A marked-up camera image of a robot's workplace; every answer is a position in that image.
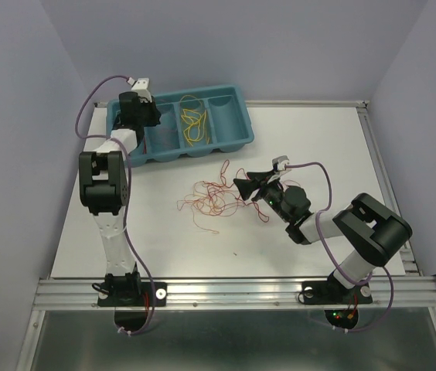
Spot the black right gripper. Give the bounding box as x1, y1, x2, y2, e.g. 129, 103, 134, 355
233, 168, 291, 223

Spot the bundle of thin wires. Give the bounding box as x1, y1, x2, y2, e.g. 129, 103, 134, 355
175, 158, 271, 235

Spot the yellow wire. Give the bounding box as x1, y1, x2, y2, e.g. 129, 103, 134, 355
181, 106, 211, 147

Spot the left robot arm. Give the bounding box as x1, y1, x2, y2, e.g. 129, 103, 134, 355
79, 88, 161, 307

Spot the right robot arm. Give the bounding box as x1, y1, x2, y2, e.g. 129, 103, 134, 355
233, 172, 413, 305

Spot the teal four-compartment tray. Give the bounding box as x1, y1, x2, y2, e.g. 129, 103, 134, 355
105, 83, 256, 168

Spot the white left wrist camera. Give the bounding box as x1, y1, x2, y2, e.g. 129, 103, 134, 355
126, 77, 153, 102

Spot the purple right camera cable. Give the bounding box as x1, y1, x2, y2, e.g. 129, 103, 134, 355
285, 161, 397, 334

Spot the aluminium front mounting rail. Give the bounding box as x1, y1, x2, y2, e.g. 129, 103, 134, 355
32, 276, 436, 311

